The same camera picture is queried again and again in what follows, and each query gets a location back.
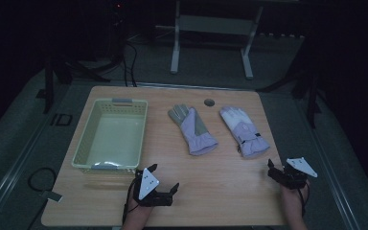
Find person's right hand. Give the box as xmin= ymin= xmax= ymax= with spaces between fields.
xmin=280 ymin=181 xmax=311 ymax=221

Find black rectangular floor frame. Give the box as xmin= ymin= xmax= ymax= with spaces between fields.
xmin=50 ymin=112 xmax=74 ymax=127

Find black hanging cables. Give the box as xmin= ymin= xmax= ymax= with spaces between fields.
xmin=120 ymin=39 xmax=139 ymax=88

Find white metal stand frame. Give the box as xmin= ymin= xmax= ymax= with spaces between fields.
xmin=170 ymin=0 xmax=265 ymax=81

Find lilac glove with white fingers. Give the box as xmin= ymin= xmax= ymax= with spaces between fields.
xmin=218 ymin=105 xmax=271 ymax=159

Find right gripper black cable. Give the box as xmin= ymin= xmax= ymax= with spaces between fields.
xmin=296 ymin=181 xmax=311 ymax=217

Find lilac glove with grey palm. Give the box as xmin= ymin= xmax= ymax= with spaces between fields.
xmin=167 ymin=103 xmax=219 ymax=157

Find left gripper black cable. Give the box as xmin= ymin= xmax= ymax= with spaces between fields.
xmin=122 ymin=177 xmax=140 ymax=225

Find dark tripod stand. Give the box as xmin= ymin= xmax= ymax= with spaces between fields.
xmin=35 ymin=52 xmax=112 ymax=115
xmin=256 ymin=33 xmax=326 ymax=129

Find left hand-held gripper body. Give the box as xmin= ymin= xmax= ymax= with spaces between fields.
xmin=133 ymin=167 xmax=175 ymax=207

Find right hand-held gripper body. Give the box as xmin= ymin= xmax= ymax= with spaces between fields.
xmin=266 ymin=156 xmax=319 ymax=190

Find grey tape strip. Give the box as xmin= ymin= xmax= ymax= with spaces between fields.
xmin=39 ymin=190 xmax=64 ymax=203

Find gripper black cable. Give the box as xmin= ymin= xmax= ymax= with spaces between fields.
xmin=122 ymin=177 xmax=140 ymax=225
xmin=296 ymin=181 xmax=311 ymax=217

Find person's left hand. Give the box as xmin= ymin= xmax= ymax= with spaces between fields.
xmin=121 ymin=203 xmax=156 ymax=230

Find pale green plastic basket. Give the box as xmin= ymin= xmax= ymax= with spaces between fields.
xmin=71 ymin=98 xmax=150 ymax=174

